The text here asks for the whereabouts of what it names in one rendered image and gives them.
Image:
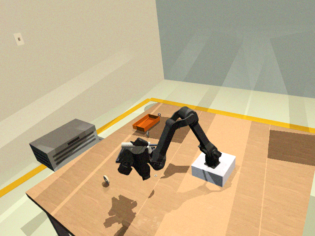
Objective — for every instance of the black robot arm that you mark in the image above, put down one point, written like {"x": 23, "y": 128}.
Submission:
{"x": 157, "y": 157}

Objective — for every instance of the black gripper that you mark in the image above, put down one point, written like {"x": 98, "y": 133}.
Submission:
{"x": 126, "y": 168}

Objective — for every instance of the white ring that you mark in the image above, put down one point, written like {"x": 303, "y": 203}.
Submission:
{"x": 106, "y": 179}

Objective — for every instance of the orange open tray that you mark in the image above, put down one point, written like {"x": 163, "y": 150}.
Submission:
{"x": 146, "y": 122}

